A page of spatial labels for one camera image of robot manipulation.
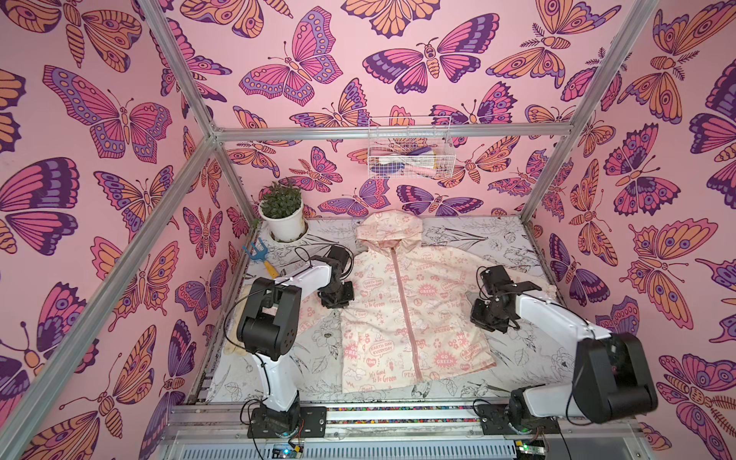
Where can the white wire basket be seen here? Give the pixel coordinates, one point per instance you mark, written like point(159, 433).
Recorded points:
point(410, 151)

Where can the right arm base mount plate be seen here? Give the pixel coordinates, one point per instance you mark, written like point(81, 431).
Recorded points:
point(502, 419)

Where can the potted green plant white pot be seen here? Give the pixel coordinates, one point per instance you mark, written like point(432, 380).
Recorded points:
point(282, 207)

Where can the pink printed kids jacket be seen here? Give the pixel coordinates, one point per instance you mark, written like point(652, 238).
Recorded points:
point(408, 333)

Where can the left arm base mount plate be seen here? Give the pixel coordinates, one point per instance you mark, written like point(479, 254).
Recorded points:
point(307, 422)

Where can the aluminium front rail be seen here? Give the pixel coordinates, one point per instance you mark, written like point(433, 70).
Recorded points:
point(463, 429)

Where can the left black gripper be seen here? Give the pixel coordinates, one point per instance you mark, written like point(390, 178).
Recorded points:
point(327, 302)

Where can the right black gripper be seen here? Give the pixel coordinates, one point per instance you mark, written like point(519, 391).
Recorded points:
point(486, 313)

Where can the blue yellow garden rake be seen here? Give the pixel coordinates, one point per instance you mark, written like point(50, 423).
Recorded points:
point(258, 252)

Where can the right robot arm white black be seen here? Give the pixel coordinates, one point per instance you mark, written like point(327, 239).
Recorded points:
point(611, 378)

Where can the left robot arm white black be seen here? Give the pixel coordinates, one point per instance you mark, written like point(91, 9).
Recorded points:
point(268, 327)

